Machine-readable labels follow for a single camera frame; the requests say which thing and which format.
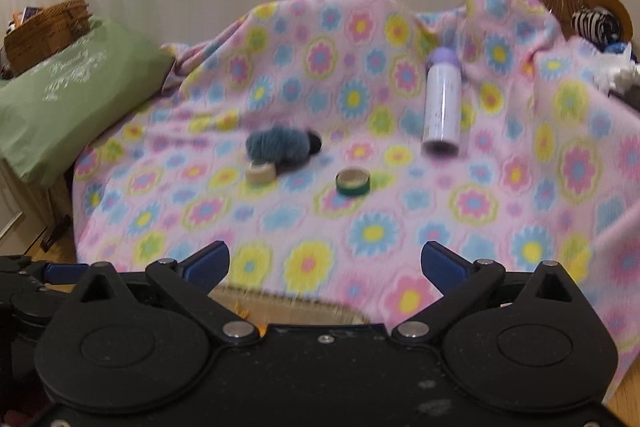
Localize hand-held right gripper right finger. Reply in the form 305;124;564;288
390;241;577;344

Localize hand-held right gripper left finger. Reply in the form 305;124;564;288
75;242;259;348

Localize lilac spray bottle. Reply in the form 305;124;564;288
421;47;463;156

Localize green tape roll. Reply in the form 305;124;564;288
335;169;372;197

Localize black and white striped cloth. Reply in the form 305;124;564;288
571;8;621;48

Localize green pillow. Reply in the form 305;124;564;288
0;18;176;186

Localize white crumpled cloth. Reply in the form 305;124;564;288
595;52;640;92

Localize brown wicker basket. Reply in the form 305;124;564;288
4;0;96;76

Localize white cabinet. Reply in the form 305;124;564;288
0;159;56;253

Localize beige tape roll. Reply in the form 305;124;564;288
244;162;277;186

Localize blue-grey furry plush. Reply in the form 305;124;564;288
246;125;313;168

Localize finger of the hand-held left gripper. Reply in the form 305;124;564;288
0;256;92;294

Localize woven straw basket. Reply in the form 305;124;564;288
211;284;372;329

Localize pink flowered fleece blanket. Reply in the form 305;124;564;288
72;0;640;358

